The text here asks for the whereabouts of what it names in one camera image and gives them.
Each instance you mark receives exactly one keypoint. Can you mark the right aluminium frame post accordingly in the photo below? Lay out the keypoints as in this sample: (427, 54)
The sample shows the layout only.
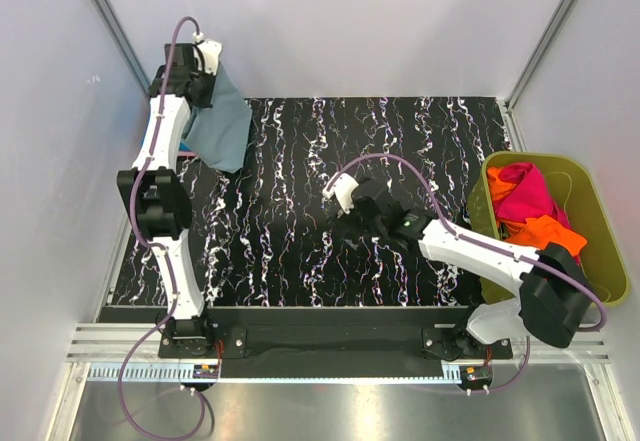
(550, 33)

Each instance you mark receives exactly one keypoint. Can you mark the orange t shirt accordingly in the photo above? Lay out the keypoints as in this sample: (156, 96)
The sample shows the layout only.
(550, 233)

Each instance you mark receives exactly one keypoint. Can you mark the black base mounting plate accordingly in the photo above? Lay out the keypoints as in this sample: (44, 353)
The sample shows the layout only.
(236, 333)

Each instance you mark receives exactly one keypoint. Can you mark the aluminium frame post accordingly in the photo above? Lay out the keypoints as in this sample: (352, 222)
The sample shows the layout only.
(550, 33)
(116, 31)

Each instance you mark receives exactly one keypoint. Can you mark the left aluminium frame post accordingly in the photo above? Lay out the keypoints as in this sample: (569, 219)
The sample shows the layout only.
(116, 31)

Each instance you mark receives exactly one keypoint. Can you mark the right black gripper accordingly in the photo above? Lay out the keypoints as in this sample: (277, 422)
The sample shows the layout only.
(342, 223)

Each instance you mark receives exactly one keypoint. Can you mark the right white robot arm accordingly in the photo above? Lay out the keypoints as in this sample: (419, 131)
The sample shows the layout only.
(550, 294)

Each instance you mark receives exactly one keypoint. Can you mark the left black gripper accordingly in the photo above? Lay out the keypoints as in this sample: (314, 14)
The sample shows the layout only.
(204, 102)

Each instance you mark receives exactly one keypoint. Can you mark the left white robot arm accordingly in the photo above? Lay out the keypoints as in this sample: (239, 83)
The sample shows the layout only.
(157, 204)

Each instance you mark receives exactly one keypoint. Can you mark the folded blue t shirt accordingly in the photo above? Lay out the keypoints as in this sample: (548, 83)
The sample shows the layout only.
(185, 152)

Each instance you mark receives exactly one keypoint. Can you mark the black marble pattern mat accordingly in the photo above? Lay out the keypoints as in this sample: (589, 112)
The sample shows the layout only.
(261, 237)

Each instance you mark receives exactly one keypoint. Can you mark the aluminium front rail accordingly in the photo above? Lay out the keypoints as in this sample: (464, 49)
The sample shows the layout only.
(114, 351)

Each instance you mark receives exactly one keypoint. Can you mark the olive green plastic bin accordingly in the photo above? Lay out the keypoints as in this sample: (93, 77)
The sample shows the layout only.
(571, 186)

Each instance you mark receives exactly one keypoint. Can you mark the grey blue t shirt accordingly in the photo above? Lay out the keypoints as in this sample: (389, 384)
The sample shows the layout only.
(219, 135)

